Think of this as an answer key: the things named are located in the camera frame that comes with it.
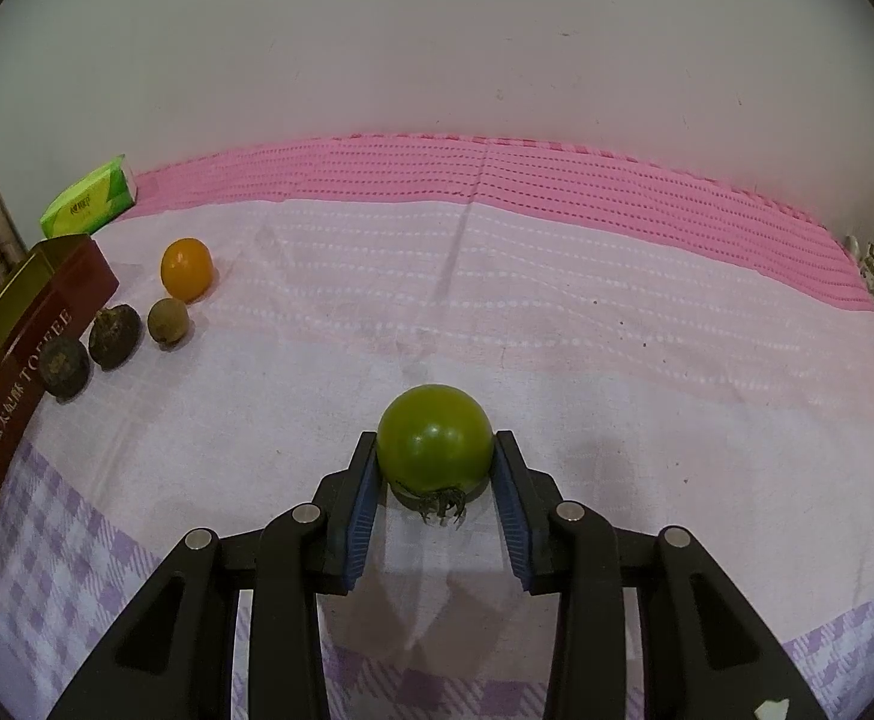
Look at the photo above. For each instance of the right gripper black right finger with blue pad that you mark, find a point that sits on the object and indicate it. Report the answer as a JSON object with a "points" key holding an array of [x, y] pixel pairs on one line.
{"points": [[705, 651]]}

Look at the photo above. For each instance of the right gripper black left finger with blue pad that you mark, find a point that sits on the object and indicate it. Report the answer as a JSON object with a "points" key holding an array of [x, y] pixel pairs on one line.
{"points": [[170, 653]]}

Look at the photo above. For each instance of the dark brown passion fruit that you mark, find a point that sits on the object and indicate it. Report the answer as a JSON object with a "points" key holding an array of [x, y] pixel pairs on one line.
{"points": [[114, 335]]}

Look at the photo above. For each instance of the brown kiwi fruit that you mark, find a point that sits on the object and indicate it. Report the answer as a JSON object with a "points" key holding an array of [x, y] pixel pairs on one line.
{"points": [[168, 322]]}

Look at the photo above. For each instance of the green tomato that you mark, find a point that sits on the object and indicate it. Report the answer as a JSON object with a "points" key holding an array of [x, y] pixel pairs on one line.
{"points": [[435, 447]]}

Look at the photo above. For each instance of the small yellow orange fruit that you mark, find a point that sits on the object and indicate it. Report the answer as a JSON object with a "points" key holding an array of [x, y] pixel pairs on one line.
{"points": [[187, 269]]}

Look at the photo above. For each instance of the pink purple checked tablecloth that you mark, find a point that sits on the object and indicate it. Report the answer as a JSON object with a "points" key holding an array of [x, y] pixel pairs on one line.
{"points": [[670, 350]]}

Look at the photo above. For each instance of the red gold toffee tin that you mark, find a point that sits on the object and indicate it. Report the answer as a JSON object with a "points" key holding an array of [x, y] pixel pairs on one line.
{"points": [[55, 293]]}

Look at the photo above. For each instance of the green tissue pack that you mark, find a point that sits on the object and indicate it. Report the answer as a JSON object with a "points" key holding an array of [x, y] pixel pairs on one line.
{"points": [[91, 203]]}

